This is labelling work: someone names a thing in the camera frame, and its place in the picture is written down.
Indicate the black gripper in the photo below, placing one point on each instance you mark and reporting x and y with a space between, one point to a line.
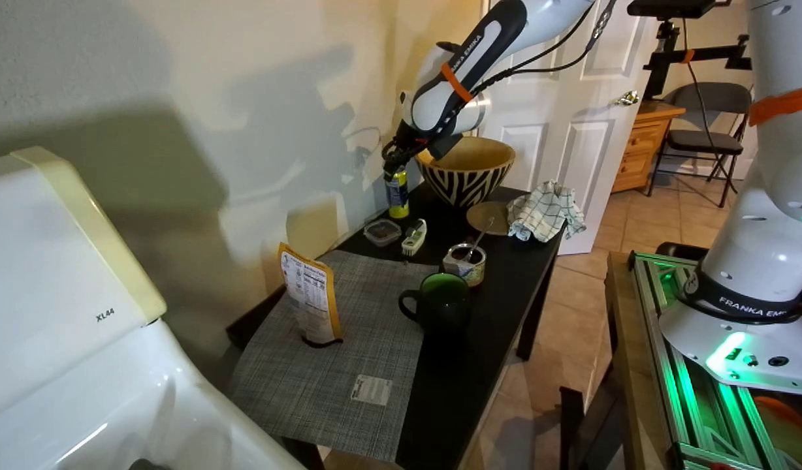
411 141

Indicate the green yellow drink can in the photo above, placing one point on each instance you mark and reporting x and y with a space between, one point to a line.
397 195

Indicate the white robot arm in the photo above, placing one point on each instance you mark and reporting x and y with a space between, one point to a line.
738 315

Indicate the small white ceramic cup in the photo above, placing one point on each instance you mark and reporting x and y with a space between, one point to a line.
467 261

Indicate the large zebra pattern wooden bowl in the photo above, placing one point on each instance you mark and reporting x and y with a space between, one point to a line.
468 170

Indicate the small clear plastic container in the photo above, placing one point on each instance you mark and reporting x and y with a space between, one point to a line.
383 230

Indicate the white green small gadget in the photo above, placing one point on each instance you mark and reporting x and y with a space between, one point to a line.
413 239

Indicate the round wooden coaster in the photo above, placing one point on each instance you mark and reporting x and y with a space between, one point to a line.
489 218

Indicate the black side table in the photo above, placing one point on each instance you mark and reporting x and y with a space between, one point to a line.
458 371

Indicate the white door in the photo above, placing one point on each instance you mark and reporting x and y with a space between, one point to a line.
570 116

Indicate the checked white dish towel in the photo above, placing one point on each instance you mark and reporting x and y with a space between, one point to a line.
544 214

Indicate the dark green mug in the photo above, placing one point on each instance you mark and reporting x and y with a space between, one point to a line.
441 304

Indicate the yellow label snack pouch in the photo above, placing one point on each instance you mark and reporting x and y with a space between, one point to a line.
315 293

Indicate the wooden drawer cabinet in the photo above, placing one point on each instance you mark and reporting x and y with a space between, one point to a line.
644 145

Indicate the white paper card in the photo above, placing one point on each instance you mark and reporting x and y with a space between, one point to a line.
371 391

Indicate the grey woven placemat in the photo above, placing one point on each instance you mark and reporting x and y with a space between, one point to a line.
305 392

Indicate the black folding chair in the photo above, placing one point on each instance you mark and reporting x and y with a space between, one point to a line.
719 116

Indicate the white gas stove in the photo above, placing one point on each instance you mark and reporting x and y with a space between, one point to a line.
90 371

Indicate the black camera stand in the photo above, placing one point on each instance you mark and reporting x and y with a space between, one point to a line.
668 52

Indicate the green lit robot mount frame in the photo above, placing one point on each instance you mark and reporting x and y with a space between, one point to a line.
731 392

